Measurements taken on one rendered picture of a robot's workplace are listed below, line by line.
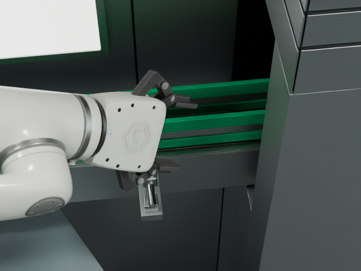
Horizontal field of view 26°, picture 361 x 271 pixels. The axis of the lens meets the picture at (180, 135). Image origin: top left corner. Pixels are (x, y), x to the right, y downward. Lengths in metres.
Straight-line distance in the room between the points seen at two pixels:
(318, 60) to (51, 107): 0.37
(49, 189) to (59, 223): 0.88
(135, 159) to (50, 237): 0.74
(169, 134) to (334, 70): 0.46
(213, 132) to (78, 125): 0.55
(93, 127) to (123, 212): 1.08
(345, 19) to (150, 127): 0.29
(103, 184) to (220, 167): 0.23
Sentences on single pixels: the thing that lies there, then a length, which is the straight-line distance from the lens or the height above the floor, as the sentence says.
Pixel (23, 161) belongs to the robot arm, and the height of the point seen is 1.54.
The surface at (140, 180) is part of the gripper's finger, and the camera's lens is 1.07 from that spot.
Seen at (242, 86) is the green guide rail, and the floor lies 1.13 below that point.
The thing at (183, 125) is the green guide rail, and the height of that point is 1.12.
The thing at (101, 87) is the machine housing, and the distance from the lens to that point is 1.62.
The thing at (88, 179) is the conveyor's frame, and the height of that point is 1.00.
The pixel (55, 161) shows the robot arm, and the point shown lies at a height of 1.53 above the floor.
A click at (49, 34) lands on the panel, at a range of 1.47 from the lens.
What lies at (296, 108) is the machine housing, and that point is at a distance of 1.14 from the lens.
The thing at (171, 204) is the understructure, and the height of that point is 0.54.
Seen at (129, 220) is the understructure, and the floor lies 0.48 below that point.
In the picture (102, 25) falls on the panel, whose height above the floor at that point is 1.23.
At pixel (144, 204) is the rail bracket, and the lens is 1.42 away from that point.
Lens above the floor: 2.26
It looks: 53 degrees down
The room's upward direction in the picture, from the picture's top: straight up
